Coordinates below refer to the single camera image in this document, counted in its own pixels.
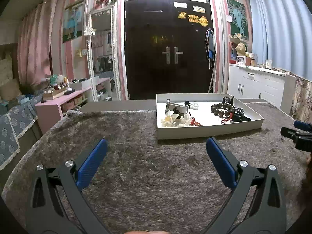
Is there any blue curtain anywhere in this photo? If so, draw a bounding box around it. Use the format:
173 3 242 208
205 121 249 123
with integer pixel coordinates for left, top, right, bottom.
250 0 312 80

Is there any pink curtain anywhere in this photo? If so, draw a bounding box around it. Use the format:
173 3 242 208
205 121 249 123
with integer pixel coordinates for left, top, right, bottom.
17 0 57 86

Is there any brown wooden bead bracelet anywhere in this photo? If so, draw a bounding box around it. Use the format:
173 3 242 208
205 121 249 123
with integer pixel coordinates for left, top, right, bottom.
210 102 236 118

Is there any wall painting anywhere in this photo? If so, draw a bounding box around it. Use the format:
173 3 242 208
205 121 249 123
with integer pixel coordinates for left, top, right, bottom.
62 1 84 42
227 0 249 41

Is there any wall painting right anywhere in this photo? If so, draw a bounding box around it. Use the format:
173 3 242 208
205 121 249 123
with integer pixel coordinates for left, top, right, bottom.
227 0 249 41

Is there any dark double door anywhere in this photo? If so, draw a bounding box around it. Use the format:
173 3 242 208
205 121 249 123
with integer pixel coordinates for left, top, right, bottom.
125 0 213 100

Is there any wall painting left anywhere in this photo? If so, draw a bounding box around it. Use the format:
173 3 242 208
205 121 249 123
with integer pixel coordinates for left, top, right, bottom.
62 1 84 42

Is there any white framed standing mirror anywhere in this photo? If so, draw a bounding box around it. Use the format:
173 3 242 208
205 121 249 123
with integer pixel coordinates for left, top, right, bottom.
84 5 122 101

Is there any white cabinet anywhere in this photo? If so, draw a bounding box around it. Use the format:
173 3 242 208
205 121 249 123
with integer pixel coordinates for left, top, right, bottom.
227 64 296 114

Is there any cream flower scrunchie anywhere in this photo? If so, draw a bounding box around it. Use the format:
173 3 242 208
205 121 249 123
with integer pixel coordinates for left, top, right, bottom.
161 113 192 127

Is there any grey shaggy rug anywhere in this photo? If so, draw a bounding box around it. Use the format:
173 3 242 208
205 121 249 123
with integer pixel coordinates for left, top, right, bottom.
2 103 310 233

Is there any silver bangle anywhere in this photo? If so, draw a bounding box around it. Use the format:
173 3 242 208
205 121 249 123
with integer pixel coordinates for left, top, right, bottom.
165 99 189 115

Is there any pink shelf unit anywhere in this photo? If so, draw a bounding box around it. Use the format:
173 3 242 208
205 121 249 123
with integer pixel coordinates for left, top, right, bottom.
34 77 113 135

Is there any white shallow tray box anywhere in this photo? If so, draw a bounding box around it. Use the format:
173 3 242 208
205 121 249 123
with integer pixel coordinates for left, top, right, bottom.
156 94 264 139

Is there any brown teardrop pendant black cord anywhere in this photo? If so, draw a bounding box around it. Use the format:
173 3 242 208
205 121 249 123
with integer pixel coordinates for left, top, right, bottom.
172 107 186 121

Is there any red cord charm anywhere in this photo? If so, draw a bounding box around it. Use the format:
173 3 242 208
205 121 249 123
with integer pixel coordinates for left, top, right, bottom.
189 113 201 126

